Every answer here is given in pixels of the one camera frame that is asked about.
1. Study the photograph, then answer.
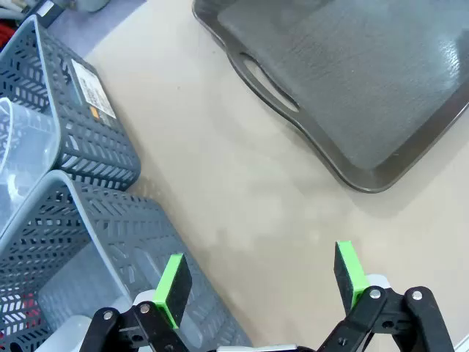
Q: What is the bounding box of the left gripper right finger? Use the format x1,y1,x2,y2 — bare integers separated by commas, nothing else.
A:
317,240,455,352

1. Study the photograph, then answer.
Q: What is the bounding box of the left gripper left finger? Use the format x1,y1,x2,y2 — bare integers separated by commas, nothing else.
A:
78,253,193,352

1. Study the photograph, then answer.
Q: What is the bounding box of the grey lattice basket with label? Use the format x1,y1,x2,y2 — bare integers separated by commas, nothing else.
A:
0,14,142,191

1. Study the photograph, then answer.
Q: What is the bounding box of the dark plastic serving tray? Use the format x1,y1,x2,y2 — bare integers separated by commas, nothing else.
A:
191,0,469,194

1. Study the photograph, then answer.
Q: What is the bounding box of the clear plastic measuring cup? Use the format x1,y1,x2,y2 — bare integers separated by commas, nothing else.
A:
0,97,62,235

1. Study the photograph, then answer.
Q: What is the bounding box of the dark box with white label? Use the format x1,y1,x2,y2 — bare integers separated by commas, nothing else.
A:
31,0,73,29

